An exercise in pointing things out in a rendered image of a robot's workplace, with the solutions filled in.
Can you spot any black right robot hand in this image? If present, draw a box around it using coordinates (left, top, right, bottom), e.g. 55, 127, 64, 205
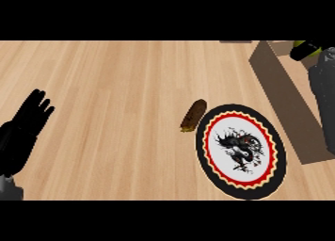
289, 40, 335, 62

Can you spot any brown oblong vegetable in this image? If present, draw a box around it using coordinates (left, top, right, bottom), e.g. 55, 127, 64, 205
180, 98, 210, 134

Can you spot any round plate with dragon print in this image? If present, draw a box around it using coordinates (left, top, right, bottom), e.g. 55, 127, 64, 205
195, 104, 289, 201

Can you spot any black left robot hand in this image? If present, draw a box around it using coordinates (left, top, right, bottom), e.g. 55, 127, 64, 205
0, 88, 58, 179

